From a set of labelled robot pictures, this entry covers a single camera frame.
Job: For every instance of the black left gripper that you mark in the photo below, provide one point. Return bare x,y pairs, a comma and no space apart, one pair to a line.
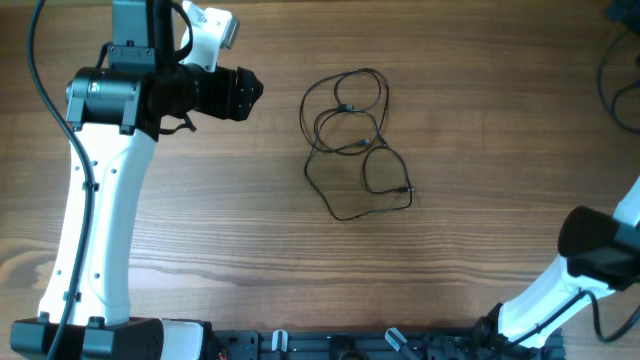
232,100

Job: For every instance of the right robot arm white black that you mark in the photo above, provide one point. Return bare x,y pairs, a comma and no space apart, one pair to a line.
598,255

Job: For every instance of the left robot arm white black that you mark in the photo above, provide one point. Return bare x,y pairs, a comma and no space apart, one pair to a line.
161,61

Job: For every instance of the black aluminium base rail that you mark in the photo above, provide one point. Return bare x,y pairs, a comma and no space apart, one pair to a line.
391,344

